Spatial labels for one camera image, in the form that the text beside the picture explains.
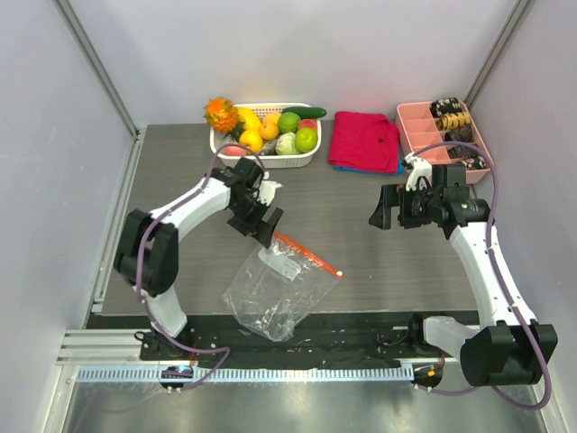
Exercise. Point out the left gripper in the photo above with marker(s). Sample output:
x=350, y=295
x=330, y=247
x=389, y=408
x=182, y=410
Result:
x=263, y=230

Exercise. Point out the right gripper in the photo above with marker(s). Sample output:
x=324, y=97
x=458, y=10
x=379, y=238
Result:
x=402, y=207

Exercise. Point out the clear zip top bag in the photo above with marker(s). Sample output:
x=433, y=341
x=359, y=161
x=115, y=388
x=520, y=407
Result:
x=277, y=287

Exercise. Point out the yellow apple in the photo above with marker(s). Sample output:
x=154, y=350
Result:
x=252, y=140

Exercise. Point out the green pear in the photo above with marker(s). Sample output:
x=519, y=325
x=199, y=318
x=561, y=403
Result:
x=306, y=139

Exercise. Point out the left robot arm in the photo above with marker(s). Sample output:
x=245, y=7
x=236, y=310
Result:
x=147, y=255

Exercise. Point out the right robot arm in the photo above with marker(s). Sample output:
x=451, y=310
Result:
x=511, y=347

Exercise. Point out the red folded cloth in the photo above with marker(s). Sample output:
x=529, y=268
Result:
x=364, y=141

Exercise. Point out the white plastic basket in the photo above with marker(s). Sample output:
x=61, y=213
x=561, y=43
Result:
x=217, y=139

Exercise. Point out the grey mushroom toy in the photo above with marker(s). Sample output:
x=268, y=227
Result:
x=269, y=148

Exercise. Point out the pink divided tray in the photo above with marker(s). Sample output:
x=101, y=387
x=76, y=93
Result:
x=417, y=130

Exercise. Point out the green cabbage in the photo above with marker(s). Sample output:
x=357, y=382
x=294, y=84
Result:
x=286, y=144

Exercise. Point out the black pink sock roll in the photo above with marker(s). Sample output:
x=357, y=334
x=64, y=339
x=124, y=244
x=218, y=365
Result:
x=474, y=163

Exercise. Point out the yellow mango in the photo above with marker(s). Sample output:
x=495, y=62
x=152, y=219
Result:
x=249, y=120

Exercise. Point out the dark brown sock roll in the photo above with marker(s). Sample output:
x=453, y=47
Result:
x=463, y=135

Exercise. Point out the red peach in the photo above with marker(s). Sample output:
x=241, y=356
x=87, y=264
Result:
x=307, y=123

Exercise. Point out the yellow striped sock roll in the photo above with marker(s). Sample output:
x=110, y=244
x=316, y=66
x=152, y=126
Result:
x=453, y=121

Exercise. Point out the green cucumber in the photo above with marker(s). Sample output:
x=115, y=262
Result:
x=306, y=112

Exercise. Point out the dark floral sock roll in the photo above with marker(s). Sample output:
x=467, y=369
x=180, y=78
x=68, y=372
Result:
x=445, y=106

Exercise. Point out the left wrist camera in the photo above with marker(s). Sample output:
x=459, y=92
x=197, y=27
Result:
x=267, y=191

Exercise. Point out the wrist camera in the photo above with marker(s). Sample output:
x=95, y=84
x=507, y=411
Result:
x=267, y=191
x=419, y=172

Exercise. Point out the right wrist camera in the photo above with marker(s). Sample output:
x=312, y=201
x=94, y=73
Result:
x=419, y=172

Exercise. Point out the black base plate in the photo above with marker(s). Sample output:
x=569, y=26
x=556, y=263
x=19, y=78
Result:
x=340, y=340

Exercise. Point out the white slotted cable duct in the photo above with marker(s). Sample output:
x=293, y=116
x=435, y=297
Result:
x=181, y=373

